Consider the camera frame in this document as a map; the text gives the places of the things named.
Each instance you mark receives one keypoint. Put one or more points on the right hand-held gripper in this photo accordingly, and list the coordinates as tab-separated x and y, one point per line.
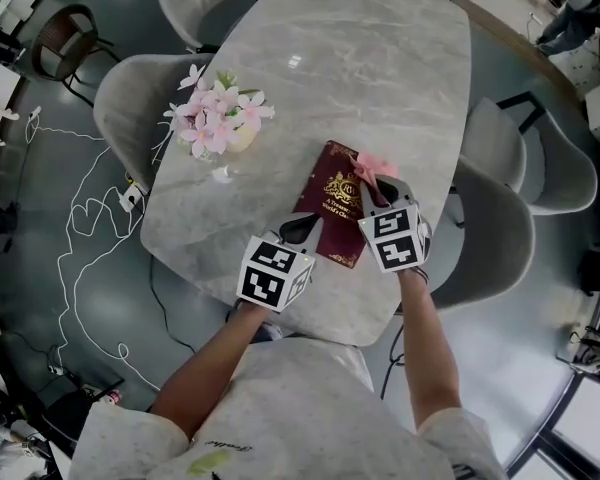
397	240

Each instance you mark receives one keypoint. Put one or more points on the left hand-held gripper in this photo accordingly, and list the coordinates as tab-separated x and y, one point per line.
270	278

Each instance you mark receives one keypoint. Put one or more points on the pink cloth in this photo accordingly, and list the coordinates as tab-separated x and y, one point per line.
377	165

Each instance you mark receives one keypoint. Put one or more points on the dark red hardcover book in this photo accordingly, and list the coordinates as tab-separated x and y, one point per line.
330	193

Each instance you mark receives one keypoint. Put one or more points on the person's right forearm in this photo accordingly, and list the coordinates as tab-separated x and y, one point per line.
430	348

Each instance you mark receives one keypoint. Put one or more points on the person's left forearm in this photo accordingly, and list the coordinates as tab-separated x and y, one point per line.
205	368

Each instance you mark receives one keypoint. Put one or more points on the grey upholstered chair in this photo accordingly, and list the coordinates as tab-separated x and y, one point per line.
490	238
200	3
135	108
560	168

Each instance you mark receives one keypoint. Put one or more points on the cream pot with pink flowers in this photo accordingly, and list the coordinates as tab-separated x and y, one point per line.
220	118

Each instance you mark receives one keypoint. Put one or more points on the white power strip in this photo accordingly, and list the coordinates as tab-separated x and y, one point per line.
131	197

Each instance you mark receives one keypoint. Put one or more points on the person's white speckled t-shirt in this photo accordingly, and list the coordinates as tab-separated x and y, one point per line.
305	418

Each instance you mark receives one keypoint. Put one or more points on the red drink can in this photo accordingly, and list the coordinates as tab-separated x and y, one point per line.
113	397

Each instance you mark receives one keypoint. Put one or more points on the brown wicker chair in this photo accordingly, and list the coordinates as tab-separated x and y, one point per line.
65	43

